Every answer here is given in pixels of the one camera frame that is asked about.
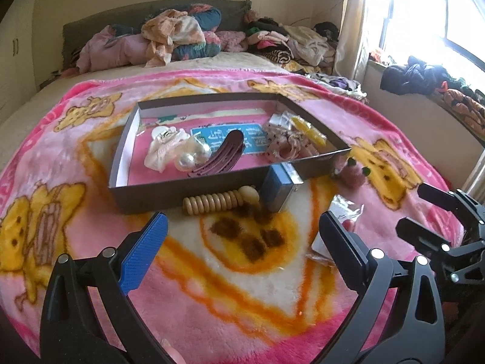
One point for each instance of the bed with beige sheet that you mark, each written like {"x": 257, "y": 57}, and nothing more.
{"x": 34, "y": 113}

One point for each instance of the shallow cardboard box pink inside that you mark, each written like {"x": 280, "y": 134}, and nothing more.
{"x": 132, "y": 159}

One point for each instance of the cream curtain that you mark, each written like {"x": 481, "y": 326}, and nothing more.
{"x": 354, "y": 22}

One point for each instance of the clear plastic bag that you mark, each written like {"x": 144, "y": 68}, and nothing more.
{"x": 346, "y": 212}

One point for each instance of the floral fabric scrunchie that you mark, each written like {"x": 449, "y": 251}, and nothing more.
{"x": 288, "y": 146}

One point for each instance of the purple crumpled clothes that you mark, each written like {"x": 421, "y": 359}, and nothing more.
{"x": 341, "y": 83}

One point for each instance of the pile of clothes and pillows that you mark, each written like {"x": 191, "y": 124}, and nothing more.
{"x": 94, "y": 22}

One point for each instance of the dark jacket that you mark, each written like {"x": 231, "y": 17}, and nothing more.
{"x": 413, "y": 76}

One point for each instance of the yellow hair accessory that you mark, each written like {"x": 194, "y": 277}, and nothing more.
{"x": 309, "y": 131}

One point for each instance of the pink quilted bedding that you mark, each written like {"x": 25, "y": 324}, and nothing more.
{"x": 113, "y": 51}

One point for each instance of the pile of mixed clothes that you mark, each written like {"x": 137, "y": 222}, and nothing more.
{"x": 295, "y": 43}

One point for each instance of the white built-in wardrobe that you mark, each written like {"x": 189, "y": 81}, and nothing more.
{"x": 15, "y": 26}

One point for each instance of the cream pearl hair clip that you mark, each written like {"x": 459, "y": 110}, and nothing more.
{"x": 189, "y": 161}

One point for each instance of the pink plush hair clip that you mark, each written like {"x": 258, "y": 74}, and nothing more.
{"x": 352, "y": 174}

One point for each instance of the dark teal floral quilt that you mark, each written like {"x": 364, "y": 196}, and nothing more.
{"x": 206, "y": 17}

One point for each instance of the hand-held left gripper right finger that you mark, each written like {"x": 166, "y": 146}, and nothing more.
{"x": 343, "y": 252}

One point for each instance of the pink ruffled garment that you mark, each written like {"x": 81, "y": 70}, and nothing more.
{"x": 231, "y": 40}

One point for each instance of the orange and black patterned cloth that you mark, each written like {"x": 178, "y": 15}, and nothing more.
{"x": 464, "y": 106}

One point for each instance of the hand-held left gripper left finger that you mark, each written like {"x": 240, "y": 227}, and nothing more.
{"x": 144, "y": 252}

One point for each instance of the pink printed bear blanket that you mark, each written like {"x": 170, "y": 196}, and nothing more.
{"x": 189, "y": 273}

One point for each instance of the maroon hair comb clip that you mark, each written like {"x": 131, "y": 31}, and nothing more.
{"x": 223, "y": 151}

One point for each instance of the white hair claw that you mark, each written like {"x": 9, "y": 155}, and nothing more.
{"x": 163, "y": 148}

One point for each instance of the dark bedside table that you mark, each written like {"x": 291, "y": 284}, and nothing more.
{"x": 51, "y": 77}

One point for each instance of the small blue box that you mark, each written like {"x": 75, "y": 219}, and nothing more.
{"x": 278, "y": 189}

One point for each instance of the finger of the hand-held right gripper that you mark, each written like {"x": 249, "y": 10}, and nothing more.
{"x": 439, "y": 197}
{"x": 420, "y": 233}

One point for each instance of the bright window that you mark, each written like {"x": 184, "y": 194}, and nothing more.
{"x": 424, "y": 11}

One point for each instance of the peach and cream garment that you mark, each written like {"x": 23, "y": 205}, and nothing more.
{"x": 170, "y": 30}

